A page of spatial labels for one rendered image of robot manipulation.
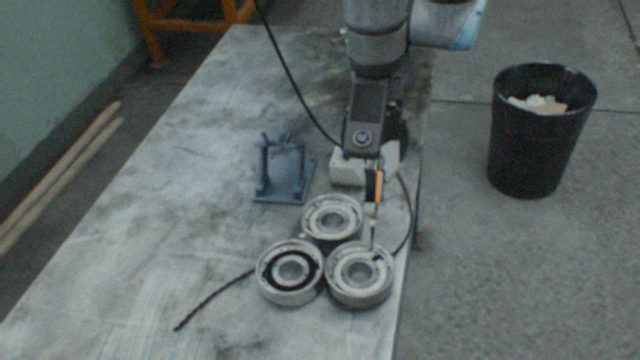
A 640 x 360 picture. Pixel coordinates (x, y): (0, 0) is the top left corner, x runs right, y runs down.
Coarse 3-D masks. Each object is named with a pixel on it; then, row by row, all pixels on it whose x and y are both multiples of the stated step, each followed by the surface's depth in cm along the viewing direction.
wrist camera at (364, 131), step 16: (368, 80) 66; (384, 80) 66; (352, 96) 66; (368, 96) 65; (384, 96) 65; (352, 112) 65; (368, 112) 65; (384, 112) 65; (352, 128) 64; (368, 128) 64; (352, 144) 64; (368, 144) 63
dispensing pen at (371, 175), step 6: (378, 162) 78; (372, 168) 80; (378, 168) 78; (366, 174) 77; (372, 174) 76; (366, 180) 77; (372, 180) 77; (366, 186) 77; (372, 186) 77; (366, 192) 77; (372, 192) 77; (366, 198) 77; (372, 198) 77; (372, 204) 79; (372, 210) 79; (372, 216) 79; (372, 222) 79; (372, 228) 79; (372, 234) 80; (372, 240) 80; (372, 246) 80
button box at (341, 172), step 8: (336, 152) 98; (336, 160) 96; (344, 160) 96; (368, 160) 95; (336, 168) 95; (344, 168) 94; (352, 168) 94; (368, 168) 95; (336, 176) 96; (344, 176) 96; (352, 176) 95; (344, 184) 97; (352, 184) 97; (360, 184) 96
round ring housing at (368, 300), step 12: (336, 252) 81; (348, 252) 82; (372, 252) 81; (384, 252) 80; (336, 264) 81; (348, 264) 80; (360, 264) 81; (372, 264) 79; (384, 264) 80; (348, 276) 78; (372, 276) 78; (336, 288) 75; (360, 288) 77; (384, 288) 75; (348, 300) 75; (360, 300) 75; (372, 300) 75
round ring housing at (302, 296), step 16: (288, 240) 83; (272, 256) 82; (288, 256) 82; (320, 256) 80; (256, 272) 79; (272, 272) 80; (304, 272) 79; (320, 272) 78; (272, 288) 78; (304, 288) 76; (320, 288) 79; (288, 304) 78
